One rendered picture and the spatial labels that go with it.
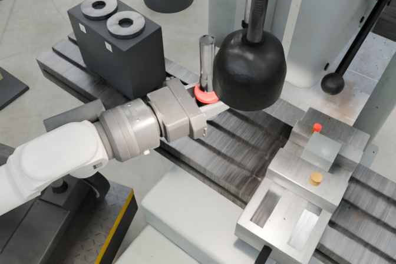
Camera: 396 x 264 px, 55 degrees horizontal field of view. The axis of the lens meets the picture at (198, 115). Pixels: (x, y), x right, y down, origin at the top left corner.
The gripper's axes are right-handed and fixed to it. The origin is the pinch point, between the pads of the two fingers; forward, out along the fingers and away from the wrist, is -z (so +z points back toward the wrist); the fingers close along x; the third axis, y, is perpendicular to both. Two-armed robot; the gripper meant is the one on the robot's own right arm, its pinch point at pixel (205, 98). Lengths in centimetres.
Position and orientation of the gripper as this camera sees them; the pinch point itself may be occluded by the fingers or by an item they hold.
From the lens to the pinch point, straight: 67.2
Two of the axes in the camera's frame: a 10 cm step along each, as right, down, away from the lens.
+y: 0.0, 6.1, 8.0
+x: -4.8, -7.0, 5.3
